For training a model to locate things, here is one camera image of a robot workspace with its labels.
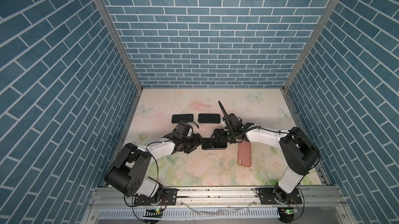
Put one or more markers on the blue phone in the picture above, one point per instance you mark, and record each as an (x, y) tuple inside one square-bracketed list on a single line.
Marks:
[(176, 118)]

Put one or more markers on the black phone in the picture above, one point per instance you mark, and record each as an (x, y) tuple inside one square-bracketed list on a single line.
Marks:
[(214, 145), (209, 118)]

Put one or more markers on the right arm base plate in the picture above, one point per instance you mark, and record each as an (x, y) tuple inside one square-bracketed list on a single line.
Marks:
[(268, 196)]

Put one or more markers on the right controller board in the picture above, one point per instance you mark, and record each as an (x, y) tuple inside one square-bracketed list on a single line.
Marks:
[(286, 215)]

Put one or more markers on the pink phone case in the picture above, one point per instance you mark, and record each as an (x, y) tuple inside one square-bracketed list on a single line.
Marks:
[(244, 154)]

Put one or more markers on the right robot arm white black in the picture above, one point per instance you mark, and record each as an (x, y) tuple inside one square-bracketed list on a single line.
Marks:
[(301, 154)]

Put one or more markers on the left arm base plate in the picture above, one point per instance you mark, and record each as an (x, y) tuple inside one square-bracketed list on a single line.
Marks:
[(165, 196)]

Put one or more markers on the left controller board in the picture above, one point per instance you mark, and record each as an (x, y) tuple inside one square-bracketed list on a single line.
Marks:
[(153, 213)]

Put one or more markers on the controller board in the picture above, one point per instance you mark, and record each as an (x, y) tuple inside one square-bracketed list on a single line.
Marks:
[(286, 215), (153, 213)]

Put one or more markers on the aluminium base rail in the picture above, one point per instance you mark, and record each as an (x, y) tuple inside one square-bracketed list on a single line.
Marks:
[(221, 205)]

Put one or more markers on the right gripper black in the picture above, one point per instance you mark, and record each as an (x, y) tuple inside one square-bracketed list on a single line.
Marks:
[(221, 136)]

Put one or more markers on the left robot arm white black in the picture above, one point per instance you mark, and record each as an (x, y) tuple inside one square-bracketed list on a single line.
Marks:
[(127, 173)]

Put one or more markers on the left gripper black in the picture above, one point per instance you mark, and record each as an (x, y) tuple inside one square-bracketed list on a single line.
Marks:
[(196, 142)]

